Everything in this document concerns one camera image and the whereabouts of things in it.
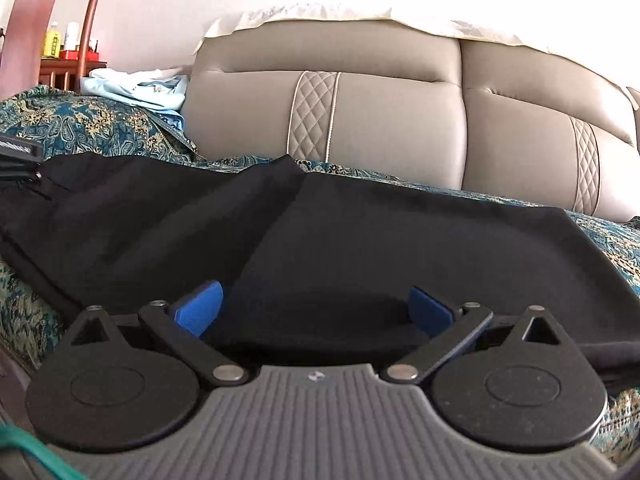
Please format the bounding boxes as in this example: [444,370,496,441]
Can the yellow bottle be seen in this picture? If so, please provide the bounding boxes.
[41,22,62,58]

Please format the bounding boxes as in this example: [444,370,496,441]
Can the green cable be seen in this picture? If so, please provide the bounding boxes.
[0,421,89,480]

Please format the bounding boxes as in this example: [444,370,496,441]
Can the red box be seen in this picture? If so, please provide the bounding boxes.
[58,48,100,63]

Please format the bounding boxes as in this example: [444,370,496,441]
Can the beige leather sofa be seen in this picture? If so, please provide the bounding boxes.
[182,21,639,221]

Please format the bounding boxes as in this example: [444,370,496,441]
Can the light blue clothes pile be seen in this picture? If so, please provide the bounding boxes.
[79,67,189,132]

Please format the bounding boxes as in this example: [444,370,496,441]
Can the curved wooden lamp stand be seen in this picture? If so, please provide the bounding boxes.
[76,0,99,89]

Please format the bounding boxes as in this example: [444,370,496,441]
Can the black pants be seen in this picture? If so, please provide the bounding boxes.
[1,153,639,390]

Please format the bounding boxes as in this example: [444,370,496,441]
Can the reddish wooden post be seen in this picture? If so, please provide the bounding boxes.
[1,0,55,100]

